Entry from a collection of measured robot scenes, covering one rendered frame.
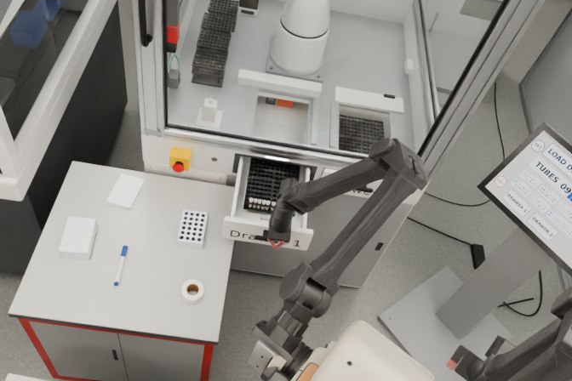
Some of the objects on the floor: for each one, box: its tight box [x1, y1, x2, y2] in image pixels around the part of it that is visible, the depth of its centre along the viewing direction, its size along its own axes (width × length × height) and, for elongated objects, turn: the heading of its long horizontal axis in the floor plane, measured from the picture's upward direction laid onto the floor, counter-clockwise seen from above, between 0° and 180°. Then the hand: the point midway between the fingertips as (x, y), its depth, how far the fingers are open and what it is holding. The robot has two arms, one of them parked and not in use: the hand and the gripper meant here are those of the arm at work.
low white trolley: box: [8, 161, 234, 381], centre depth 207 cm, size 58×62×76 cm
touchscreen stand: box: [377, 226, 552, 381], centre depth 220 cm, size 50×45×102 cm
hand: (276, 241), depth 170 cm, fingers open, 3 cm apart
